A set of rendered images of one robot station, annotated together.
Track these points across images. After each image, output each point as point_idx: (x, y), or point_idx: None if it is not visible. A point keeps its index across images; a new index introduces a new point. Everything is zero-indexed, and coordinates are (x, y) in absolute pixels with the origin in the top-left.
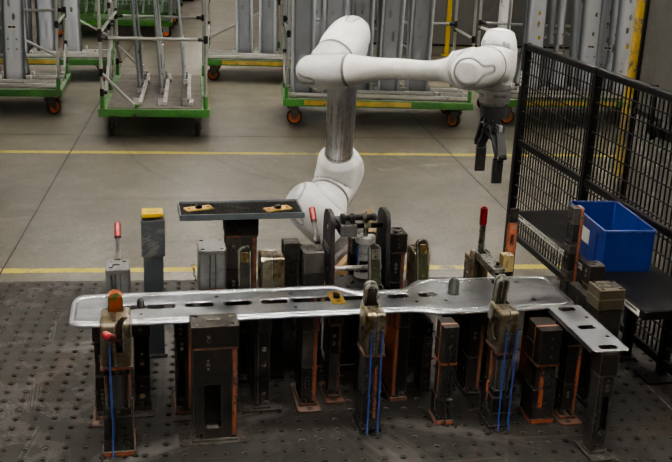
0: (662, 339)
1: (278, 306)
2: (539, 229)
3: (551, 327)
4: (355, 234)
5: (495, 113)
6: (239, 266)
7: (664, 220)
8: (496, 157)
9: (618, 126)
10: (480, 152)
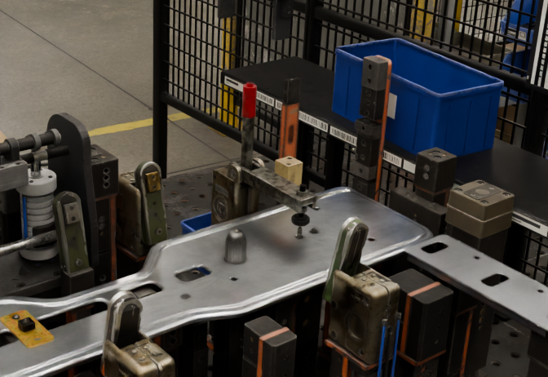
0: (511, 247)
1: None
2: (279, 99)
3: (434, 291)
4: (25, 181)
5: None
6: None
7: (500, 62)
8: None
9: None
10: None
